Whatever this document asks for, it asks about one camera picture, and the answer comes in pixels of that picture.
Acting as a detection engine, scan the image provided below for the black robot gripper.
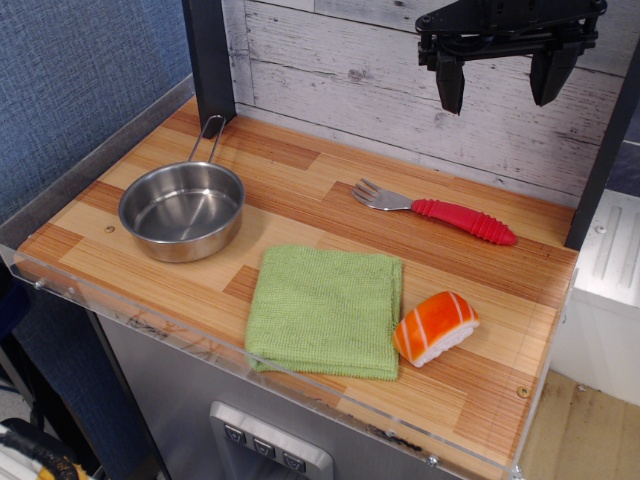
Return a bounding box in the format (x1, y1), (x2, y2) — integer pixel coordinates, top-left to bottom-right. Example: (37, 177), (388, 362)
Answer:
(415, 0), (608, 115)

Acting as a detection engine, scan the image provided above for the clear acrylic front guard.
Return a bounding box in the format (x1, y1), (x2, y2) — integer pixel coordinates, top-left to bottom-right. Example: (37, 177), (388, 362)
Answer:
(0, 244), (581, 480)

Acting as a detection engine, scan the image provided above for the black right vertical post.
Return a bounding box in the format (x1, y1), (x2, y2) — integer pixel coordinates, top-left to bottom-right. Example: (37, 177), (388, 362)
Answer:
(564, 44), (639, 251)

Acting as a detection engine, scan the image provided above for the green folded cloth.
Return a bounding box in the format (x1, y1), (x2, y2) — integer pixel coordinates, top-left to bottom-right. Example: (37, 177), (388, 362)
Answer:
(245, 245), (402, 381)

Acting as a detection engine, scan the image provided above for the black vertical post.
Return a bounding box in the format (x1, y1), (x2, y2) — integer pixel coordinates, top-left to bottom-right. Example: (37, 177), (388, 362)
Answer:
(564, 44), (639, 251)
(181, 0), (236, 127)

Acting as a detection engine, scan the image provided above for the salmon sushi toy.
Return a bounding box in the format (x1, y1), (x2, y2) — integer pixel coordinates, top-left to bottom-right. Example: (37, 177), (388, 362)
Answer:
(392, 291), (480, 368)

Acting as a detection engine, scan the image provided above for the black left vertical post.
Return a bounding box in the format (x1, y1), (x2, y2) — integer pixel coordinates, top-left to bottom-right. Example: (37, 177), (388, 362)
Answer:
(181, 0), (236, 127)

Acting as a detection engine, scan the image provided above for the red handled metal fork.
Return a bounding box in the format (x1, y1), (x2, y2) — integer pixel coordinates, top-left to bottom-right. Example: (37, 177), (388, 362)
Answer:
(352, 179), (517, 246)

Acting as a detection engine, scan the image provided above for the silver button control panel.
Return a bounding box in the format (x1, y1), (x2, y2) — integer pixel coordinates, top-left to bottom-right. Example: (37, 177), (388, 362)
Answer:
(209, 401), (334, 479)

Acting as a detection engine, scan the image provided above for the stainless steel pot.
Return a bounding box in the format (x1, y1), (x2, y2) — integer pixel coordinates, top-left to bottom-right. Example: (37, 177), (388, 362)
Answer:
(117, 114), (247, 264)

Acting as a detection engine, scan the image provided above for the white grooved side counter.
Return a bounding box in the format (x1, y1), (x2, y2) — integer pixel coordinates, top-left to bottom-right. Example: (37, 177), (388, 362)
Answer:
(575, 189), (639, 307)

